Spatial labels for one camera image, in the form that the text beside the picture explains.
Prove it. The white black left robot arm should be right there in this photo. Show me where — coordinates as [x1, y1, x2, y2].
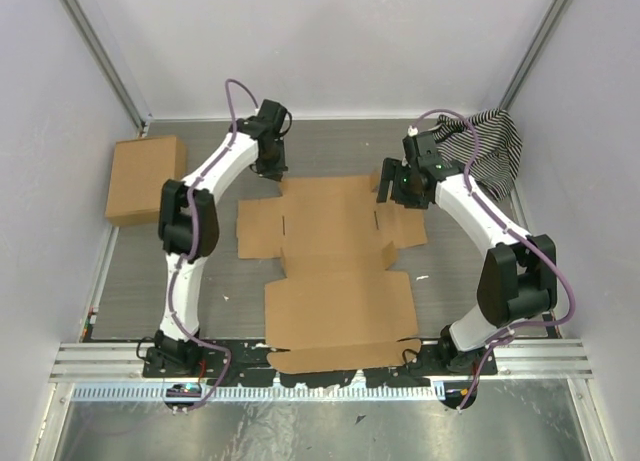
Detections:
[145, 100, 292, 378]

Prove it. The aluminium front rail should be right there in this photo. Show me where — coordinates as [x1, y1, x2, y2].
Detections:
[49, 338, 593, 382]

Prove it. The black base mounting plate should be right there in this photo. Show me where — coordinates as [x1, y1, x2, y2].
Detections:
[139, 333, 497, 389]

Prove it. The black white striped cloth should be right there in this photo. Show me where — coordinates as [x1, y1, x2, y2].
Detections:
[434, 109, 523, 201]

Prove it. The closed brown cardboard box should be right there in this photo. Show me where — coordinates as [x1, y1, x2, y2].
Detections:
[105, 135, 187, 227]

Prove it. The left aluminium corner post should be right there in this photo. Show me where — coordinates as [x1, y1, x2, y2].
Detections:
[59, 0, 149, 134]

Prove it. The brown cardboard box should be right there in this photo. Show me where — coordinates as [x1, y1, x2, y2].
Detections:
[105, 135, 187, 227]
[236, 172, 427, 351]

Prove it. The right aluminium corner post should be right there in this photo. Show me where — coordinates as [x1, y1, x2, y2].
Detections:
[498, 0, 573, 111]

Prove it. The white slotted cable duct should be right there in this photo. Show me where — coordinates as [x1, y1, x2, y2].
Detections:
[70, 382, 445, 403]

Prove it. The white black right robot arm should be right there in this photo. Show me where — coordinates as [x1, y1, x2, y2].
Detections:
[377, 128, 557, 376]

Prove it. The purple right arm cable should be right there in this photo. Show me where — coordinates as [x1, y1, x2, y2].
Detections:
[407, 109, 576, 411]

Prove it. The aluminium corner post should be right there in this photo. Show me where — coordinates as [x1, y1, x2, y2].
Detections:
[59, 0, 149, 134]
[498, 0, 573, 111]

